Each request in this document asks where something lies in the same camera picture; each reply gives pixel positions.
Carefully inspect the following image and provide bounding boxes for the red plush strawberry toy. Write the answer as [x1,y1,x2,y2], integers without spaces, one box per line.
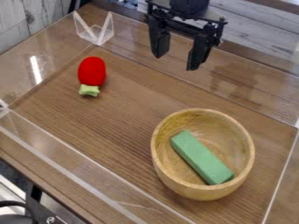
[78,57,107,97]

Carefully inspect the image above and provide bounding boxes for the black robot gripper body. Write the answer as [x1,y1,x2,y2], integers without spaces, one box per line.
[146,0,228,45]

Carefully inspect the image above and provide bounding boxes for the black table leg bracket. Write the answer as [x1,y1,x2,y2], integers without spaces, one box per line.
[25,184,80,224]

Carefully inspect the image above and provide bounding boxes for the black cable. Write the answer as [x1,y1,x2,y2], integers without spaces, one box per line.
[0,199,33,224]

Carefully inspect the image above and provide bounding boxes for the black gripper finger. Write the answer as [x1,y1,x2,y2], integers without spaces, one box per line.
[187,34,212,71]
[148,16,171,58]

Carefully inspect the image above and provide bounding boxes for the green rectangular block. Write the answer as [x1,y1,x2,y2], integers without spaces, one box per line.
[170,130,235,186]

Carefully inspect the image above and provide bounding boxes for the wooden bowl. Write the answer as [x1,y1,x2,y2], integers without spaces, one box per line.
[151,108,256,201]

